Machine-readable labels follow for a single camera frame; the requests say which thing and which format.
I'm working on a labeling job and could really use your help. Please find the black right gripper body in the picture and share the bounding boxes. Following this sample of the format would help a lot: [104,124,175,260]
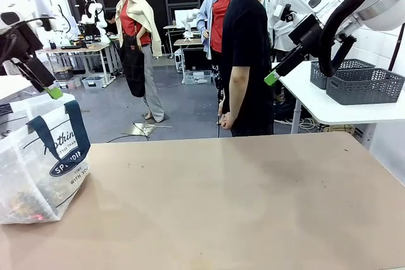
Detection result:
[289,13,326,53]

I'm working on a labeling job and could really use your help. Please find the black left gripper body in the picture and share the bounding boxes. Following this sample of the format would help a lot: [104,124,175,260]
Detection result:
[0,25,44,66]

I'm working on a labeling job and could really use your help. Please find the clear navy-handled shopping bag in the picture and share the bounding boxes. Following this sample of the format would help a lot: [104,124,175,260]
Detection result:
[0,92,93,225]

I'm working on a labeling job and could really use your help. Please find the person's right forearm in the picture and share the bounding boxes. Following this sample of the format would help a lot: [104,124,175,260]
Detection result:
[225,66,251,120]

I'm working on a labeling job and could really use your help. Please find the person's right hand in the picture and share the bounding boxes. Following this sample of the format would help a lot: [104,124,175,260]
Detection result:
[219,112,237,130]

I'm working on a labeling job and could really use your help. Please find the black storage crate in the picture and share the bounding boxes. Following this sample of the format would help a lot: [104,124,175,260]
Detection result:
[51,66,75,82]

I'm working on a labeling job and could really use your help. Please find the white desk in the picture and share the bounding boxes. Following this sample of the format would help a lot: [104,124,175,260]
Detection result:
[0,75,34,102]

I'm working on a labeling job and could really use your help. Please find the grey plastic lattice basket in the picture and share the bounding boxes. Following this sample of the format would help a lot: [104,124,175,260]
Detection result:
[309,58,376,91]
[325,67,405,106]

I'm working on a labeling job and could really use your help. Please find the person in black shirt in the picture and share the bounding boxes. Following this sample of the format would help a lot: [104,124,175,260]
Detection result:
[221,0,277,138]

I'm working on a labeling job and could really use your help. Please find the grey hanging panel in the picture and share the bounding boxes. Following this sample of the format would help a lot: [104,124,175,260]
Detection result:
[28,0,53,15]

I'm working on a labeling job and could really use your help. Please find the wooden background workbench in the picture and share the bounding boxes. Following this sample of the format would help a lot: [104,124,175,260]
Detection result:
[35,42,116,89]

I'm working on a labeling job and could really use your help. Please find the clear storage bin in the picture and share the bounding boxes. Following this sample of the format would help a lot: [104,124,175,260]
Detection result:
[82,75,107,90]

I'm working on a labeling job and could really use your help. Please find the white black background robot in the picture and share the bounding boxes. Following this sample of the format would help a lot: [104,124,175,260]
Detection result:
[80,0,110,39]

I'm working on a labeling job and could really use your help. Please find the mannequin with blue shirt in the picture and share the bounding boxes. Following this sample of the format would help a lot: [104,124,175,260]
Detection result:
[196,0,239,101]

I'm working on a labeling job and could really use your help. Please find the seated background person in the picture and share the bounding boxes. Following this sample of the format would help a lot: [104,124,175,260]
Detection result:
[104,10,119,35]

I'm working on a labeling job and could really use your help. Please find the black cabinet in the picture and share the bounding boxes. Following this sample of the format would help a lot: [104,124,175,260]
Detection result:
[183,47,213,72]

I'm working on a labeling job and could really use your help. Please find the clear plastic box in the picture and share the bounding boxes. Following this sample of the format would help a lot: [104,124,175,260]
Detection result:
[182,70,213,85]

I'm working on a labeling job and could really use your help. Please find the black slanted stand leg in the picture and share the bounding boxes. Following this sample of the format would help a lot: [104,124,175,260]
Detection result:
[388,22,405,70]

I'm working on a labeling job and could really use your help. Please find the white computer tower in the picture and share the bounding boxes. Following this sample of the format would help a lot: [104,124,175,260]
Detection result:
[174,49,185,73]

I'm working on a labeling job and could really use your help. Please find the small white background robot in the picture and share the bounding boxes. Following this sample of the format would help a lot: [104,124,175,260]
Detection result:
[184,8,199,42]

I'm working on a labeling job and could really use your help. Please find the mannequin with cream jacket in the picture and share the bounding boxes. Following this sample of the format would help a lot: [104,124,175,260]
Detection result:
[113,0,166,124]

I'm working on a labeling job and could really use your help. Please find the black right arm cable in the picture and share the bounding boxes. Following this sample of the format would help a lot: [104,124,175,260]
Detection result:
[317,0,390,78]

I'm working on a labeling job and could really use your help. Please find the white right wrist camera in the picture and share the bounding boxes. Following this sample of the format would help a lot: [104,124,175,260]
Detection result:
[273,3,300,25]

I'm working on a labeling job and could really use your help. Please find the white background robot with hose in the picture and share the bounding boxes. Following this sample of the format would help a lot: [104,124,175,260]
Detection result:
[56,4,75,47]

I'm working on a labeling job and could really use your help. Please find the metal mannequin base plate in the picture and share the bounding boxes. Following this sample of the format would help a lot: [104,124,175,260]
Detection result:
[132,121,173,137]

